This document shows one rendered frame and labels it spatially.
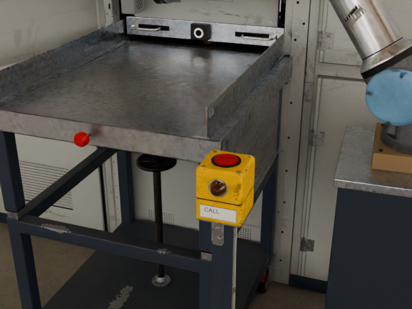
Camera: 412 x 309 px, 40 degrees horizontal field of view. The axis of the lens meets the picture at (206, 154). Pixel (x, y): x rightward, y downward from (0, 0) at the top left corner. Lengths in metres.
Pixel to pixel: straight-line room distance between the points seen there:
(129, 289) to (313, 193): 0.67
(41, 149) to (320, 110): 1.09
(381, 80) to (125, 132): 0.53
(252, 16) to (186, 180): 0.63
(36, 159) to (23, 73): 0.84
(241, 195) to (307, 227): 1.07
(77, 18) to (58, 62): 0.32
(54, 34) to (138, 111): 0.65
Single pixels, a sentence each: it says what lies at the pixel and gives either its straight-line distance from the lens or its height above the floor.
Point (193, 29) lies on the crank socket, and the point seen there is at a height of 0.91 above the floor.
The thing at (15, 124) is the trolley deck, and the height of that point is 0.81.
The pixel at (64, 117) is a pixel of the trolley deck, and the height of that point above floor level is 0.85.
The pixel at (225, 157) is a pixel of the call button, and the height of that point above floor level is 0.91.
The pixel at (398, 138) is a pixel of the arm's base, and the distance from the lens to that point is 1.30.
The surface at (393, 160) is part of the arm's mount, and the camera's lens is 1.29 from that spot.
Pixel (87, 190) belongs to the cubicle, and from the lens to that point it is 2.25.
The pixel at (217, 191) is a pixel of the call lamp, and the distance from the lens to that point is 0.91.
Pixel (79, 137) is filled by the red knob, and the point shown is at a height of 0.83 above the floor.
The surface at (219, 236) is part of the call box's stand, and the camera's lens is 0.99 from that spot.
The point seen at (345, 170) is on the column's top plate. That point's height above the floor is 0.75.
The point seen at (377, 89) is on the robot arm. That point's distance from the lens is 1.12.
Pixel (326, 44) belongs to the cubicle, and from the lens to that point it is 1.72.
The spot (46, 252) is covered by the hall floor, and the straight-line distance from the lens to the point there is 2.37.
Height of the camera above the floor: 1.31
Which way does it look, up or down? 25 degrees down
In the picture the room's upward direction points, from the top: straight up
